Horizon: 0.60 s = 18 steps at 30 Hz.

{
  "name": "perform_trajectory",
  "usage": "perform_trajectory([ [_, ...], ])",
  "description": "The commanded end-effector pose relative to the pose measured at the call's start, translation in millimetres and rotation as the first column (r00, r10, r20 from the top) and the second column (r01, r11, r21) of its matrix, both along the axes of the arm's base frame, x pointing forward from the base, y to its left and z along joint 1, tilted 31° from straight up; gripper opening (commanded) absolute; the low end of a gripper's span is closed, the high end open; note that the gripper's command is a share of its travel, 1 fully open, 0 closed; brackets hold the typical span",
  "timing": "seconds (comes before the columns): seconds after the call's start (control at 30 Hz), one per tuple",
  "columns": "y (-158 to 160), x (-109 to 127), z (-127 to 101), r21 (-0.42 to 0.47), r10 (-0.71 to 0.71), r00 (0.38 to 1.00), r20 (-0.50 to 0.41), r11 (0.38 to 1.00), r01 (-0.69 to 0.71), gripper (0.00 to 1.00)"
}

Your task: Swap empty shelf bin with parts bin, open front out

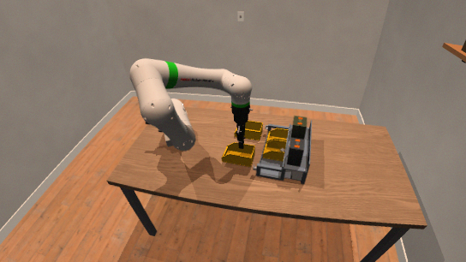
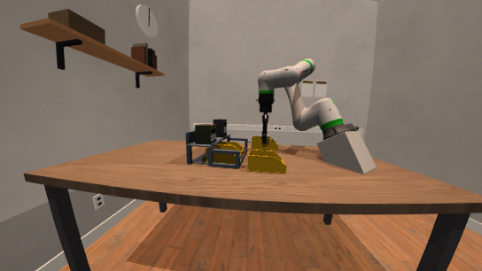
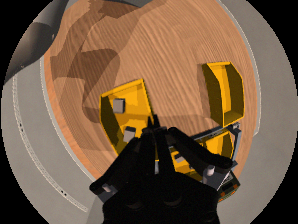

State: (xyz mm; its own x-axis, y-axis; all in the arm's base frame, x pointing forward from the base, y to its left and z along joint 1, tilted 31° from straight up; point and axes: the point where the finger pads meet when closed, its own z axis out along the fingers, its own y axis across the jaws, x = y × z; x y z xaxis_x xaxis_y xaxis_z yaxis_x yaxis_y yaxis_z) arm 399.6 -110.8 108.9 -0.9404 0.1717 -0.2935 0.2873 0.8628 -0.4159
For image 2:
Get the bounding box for yellow bin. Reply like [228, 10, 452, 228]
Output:
[247, 150, 286, 174]
[217, 141, 244, 156]
[206, 144, 238, 164]
[252, 135, 278, 151]

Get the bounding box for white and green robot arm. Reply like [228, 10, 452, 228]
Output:
[256, 59, 359, 140]

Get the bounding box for grey metal shelf rack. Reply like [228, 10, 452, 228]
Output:
[186, 131, 250, 169]

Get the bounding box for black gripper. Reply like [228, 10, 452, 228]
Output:
[260, 104, 272, 143]

